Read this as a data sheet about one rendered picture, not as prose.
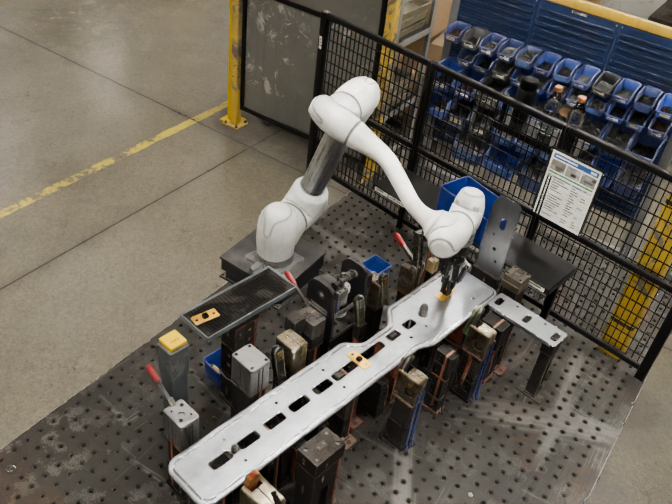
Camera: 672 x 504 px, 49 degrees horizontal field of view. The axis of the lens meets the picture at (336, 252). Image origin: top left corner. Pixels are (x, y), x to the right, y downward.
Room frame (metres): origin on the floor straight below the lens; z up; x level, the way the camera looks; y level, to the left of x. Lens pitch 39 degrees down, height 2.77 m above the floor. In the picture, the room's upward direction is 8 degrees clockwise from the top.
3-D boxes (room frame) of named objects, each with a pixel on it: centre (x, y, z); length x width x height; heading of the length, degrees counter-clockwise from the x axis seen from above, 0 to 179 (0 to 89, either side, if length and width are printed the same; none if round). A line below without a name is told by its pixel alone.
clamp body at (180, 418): (1.32, 0.38, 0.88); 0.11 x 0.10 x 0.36; 51
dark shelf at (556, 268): (2.50, -0.53, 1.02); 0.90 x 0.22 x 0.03; 51
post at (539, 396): (1.92, -0.81, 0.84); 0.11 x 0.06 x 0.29; 51
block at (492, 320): (1.98, -0.61, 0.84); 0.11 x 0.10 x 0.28; 51
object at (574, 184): (2.41, -0.84, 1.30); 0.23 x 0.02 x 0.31; 51
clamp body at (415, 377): (1.61, -0.30, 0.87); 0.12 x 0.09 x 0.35; 51
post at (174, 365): (1.50, 0.44, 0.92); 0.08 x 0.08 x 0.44; 51
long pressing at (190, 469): (1.66, -0.12, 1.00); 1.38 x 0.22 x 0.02; 141
